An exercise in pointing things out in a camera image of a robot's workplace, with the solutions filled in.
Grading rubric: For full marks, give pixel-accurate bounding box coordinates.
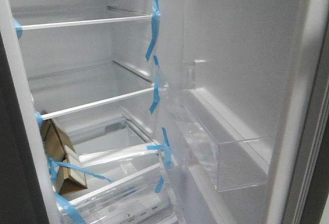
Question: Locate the blue tape strip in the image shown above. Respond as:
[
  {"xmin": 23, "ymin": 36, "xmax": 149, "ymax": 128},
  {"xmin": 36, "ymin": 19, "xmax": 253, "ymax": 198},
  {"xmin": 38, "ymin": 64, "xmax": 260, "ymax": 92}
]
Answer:
[
  {"xmin": 145, "ymin": 0, "xmax": 160, "ymax": 61},
  {"xmin": 149, "ymin": 55, "xmax": 160, "ymax": 114},
  {"xmin": 147, "ymin": 127, "xmax": 172, "ymax": 169}
]

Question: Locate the upper clear fridge drawer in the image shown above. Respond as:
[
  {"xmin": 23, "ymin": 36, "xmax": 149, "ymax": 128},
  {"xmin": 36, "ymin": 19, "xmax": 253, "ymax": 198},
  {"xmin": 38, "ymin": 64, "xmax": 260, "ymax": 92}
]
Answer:
[{"xmin": 69, "ymin": 122, "xmax": 160, "ymax": 181}]

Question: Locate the dark grey fridge body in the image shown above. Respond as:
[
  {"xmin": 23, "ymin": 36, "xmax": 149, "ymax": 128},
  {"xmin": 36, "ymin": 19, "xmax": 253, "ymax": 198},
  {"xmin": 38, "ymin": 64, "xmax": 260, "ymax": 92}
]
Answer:
[{"xmin": 0, "ymin": 0, "xmax": 180, "ymax": 224}]

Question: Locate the glass fridge shelf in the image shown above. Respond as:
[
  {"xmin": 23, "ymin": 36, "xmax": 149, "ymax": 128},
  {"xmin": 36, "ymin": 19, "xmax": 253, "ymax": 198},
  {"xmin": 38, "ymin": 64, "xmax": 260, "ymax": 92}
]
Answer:
[
  {"xmin": 28, "ymin": 62, "xmax": 153, "ymax": 119},
  {"xmin": 13, "ymin": 8, "xmax": 152, "ymax": 31}
]

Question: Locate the blue tape on drawer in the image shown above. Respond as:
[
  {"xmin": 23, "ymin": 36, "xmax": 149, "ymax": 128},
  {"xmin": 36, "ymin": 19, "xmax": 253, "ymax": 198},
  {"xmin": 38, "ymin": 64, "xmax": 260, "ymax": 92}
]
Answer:
[{"xmin": 55, "ymin": 193, "xmax": 86, "ymax": 224}]

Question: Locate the upper glass fridge shelf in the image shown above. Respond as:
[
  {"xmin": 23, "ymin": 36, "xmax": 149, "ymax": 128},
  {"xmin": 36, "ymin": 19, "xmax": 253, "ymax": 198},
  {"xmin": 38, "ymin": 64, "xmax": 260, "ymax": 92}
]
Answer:
[{"xmin": 13, "ymin": 8, "xmax": 152, "ymax": 31}]

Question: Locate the lower clear fridge drawer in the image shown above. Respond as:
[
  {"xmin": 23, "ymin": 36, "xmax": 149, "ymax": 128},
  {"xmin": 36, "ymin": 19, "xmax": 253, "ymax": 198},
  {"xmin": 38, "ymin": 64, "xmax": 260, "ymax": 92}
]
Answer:
[{"xmin": 70, "ymin": 163, "xmax": 178, "ymax": 223}]

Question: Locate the blue tape on cardboard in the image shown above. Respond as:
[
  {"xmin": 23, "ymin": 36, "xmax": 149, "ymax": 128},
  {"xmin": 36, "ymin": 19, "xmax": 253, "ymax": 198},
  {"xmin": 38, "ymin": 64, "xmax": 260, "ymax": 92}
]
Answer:
[{"xmin": 47, "ymin": 157, "xmax": 114, "ymax": 183}]

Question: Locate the blue tape strip lower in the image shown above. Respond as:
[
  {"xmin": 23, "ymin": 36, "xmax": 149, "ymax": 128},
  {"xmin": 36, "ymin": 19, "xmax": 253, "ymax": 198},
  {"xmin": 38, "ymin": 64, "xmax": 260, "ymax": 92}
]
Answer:
[{"xmin": 147, "ymin": 127, "xmax": 172, "ymax": 169}]

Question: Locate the clear fridge drawer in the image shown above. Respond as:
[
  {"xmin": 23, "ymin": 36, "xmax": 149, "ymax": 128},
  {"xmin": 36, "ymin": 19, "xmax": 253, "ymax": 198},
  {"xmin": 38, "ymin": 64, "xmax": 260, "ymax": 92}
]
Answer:
[
  {"xmin": 69, "ymin": 122, "xmax": 160, "ymax": 181},
  {"xmin": 70, "ymin": 163, "xmax": 178, "ymax": 223}
]

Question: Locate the grey fridge door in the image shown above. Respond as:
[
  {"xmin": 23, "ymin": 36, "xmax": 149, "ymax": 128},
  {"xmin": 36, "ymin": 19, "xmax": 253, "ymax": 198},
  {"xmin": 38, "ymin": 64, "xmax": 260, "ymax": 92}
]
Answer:
[{"xmin": 157, "ymin": 0, "xmax": 328, "ymax": 223}]

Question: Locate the blue tape strip middle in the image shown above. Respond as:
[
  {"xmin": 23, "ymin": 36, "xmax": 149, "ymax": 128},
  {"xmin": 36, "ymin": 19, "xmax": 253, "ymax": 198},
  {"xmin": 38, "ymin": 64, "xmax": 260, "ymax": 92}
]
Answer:
[{"xmin": 149, "ymin": 55, "xmax": 160, "ymax": 114}]

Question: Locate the brown cardboard box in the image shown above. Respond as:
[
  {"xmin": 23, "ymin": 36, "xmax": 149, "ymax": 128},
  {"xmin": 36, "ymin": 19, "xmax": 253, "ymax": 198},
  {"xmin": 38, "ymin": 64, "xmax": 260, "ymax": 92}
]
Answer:
[{"xmin": 41, "ymin": 119, "xmax": 87, "ymax": 195}]

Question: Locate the blue tape strip top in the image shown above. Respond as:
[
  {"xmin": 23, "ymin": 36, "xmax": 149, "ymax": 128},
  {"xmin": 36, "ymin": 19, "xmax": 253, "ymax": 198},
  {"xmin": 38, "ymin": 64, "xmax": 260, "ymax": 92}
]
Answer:
[{"xmin": 145, "ymin": 0, "xmax": 160, "ymax": 61}]

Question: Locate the upper clear door bin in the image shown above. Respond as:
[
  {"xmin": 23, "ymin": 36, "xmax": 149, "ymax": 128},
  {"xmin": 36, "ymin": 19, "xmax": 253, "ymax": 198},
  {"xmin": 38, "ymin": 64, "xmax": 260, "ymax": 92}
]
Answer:
[{"xmin": 156, "ymin": 70, "xmax": 273, "ymax": 192}]

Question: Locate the lower glass fridge shelf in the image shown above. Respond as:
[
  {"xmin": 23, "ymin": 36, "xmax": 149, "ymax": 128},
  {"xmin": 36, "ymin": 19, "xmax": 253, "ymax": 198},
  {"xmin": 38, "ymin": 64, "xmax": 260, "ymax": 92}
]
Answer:
[{"xmin": 28, "ymin": 62, "xmax": 153, "ymax": 119}]

